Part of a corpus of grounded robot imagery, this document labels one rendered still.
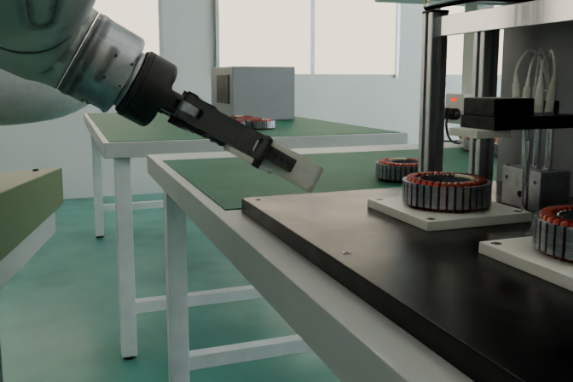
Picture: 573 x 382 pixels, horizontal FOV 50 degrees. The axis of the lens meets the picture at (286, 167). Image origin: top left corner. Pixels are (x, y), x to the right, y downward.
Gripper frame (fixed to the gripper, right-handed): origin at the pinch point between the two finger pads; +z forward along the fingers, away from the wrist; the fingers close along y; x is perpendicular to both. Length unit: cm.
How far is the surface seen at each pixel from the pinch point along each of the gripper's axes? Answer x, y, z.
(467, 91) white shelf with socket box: 50, -88, 74
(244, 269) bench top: -13.5, -4.6, 3.3
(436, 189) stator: 6.3, 4.0, 17.2
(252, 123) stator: 17, -166, 43
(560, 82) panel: 32.0, -7.4, 35.9
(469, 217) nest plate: 5.0, 7.5, 20.7
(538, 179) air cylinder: 14.6, 3.4, 30.9
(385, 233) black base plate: -1.4, 6.4, 12.1
